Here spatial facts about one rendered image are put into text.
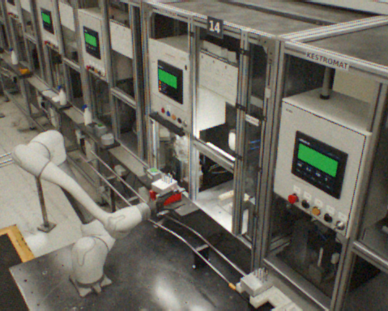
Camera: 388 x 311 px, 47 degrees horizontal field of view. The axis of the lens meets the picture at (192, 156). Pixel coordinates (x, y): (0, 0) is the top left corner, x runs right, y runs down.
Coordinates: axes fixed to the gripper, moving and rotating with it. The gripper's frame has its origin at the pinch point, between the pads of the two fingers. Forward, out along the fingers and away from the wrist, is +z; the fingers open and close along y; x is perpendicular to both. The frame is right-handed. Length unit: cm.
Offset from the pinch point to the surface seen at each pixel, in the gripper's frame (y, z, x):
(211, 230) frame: -52, 38, 21
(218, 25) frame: 89, 21, -3
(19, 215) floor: -112, -47, 201
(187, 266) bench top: -44.5, 0.4, -6.0
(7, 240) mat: -111, -67, 168
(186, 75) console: 58, 20, 23
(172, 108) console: 34, 20, 38
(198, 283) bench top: -44.4, -2.8, -21.0
